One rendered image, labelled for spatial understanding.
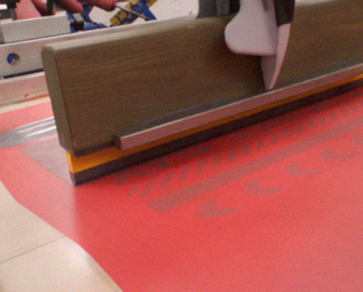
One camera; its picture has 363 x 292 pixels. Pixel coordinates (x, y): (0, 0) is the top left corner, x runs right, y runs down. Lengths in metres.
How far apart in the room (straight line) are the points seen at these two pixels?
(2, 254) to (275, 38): 0.25
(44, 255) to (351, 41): 0.36
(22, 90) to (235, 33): 0.46
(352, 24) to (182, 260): 0.33
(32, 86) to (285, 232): 0.58
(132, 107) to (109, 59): 0.04
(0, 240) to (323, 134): 0.25
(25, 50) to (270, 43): 0.53
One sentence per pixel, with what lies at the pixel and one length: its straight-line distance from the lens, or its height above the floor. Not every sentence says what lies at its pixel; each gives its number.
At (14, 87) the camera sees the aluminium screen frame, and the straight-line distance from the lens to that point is 0.73.
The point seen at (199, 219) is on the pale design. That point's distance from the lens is 0.25.
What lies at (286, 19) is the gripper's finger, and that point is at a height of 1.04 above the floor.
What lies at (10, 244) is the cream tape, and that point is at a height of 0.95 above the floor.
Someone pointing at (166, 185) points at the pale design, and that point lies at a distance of 0.30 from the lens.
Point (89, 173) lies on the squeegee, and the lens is 0.33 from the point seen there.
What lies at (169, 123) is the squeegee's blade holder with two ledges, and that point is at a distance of 0.32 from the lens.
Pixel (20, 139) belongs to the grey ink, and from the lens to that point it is 0.49.
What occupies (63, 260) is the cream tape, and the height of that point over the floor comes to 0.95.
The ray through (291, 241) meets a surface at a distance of 0.22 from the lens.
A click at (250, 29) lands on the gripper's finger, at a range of 0.35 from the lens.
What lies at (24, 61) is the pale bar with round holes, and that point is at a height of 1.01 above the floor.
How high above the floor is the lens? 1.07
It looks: 18 degrees down
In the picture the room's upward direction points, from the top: 8 degrees counter-clockwise
